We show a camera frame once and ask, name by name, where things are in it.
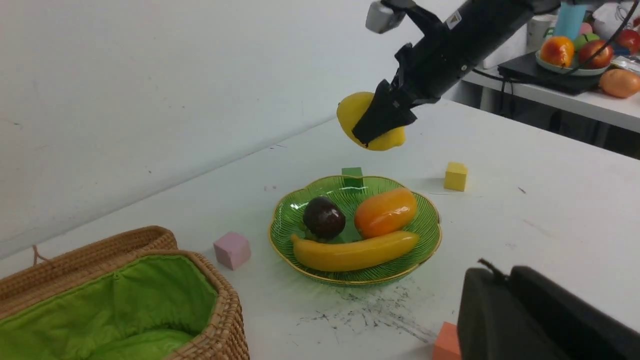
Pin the dark purple mangosteen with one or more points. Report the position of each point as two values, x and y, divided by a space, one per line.
323 219

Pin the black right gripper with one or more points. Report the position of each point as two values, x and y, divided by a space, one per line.
412 85

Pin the pink foam cube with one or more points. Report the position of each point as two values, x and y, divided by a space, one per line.
232 250

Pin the yellow banana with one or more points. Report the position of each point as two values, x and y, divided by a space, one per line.
355 256

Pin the orange foam cube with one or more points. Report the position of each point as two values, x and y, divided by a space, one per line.
446 346

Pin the background side table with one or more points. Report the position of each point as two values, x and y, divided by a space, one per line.
592 117

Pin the blue background cup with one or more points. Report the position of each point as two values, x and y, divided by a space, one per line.
570 17

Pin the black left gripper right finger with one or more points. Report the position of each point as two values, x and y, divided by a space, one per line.
578 329

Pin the woven wicker basket green lining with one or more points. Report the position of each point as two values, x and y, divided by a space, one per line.
151 305

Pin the woven wicker basket lid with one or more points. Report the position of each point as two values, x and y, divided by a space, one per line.
138 239

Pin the orange mango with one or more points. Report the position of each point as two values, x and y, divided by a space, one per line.
385 213

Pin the plate of background fruit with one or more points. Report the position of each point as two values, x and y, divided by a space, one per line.
562 55

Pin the yellow foam cube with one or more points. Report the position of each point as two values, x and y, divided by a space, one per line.
455 176

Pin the green foam cube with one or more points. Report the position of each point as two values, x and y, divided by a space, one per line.
352 172

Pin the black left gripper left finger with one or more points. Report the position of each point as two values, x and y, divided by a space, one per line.
493 325

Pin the yellow lemon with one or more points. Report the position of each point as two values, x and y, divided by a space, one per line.
349 112

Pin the green leaf-shaped glass plate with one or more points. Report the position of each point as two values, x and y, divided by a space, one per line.
348 193

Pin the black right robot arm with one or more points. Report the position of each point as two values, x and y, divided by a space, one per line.
448 50

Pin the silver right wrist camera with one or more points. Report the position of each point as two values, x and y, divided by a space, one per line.
385 15

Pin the orange background fruit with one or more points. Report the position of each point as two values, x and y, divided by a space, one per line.
619 83

